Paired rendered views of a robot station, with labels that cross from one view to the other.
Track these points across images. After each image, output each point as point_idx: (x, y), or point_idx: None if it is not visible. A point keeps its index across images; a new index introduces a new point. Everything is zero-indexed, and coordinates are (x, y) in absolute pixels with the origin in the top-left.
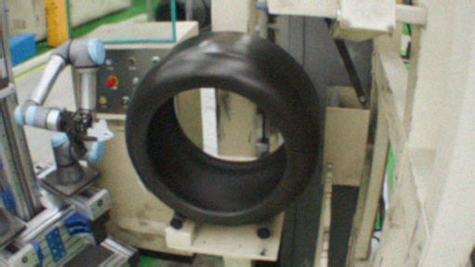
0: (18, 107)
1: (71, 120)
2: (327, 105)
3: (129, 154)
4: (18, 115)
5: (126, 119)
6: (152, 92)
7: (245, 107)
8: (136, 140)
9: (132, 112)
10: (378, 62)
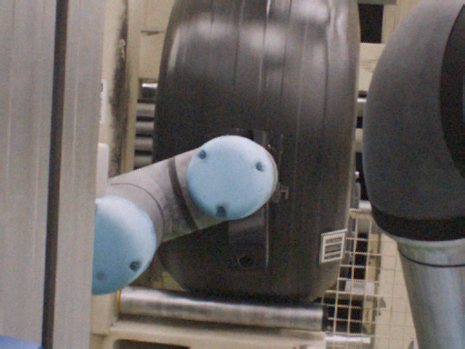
0: (103, 201)
1: (280, 146)
2: (138, 124)
3: (331, 179)
4: (145, 226)
5: (333, 98)
6: (357, 32)
7: (133, 138)
8: (353, 132)
9: (347, 77)
10: (152, 44)
